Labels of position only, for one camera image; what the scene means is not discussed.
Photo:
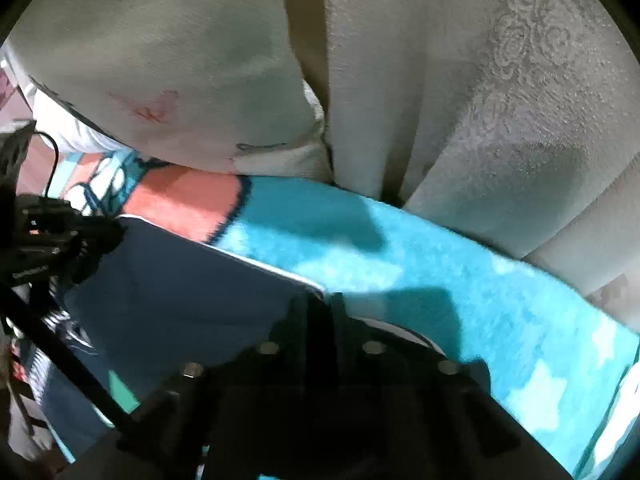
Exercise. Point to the turquoise printed blanket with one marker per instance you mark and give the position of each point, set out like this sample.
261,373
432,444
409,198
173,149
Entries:
450,310

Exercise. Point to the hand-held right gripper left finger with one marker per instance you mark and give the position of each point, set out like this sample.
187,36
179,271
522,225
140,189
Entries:
309,320

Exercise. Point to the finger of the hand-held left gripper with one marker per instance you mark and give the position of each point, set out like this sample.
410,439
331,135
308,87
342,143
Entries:
100,245

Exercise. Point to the black rod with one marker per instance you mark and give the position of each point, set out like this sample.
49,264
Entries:
65,360

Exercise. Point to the white cloth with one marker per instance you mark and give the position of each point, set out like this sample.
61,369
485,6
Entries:
65,120

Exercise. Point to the navy blue pants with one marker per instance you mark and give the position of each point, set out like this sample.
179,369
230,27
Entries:
200,285

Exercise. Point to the cream cushion with red mark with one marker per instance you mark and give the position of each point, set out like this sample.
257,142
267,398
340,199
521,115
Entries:
165,50

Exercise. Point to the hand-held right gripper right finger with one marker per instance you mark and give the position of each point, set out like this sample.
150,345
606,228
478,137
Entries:
342,320

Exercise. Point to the cream embossed cushion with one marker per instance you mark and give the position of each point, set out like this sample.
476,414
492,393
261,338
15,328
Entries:
450,85

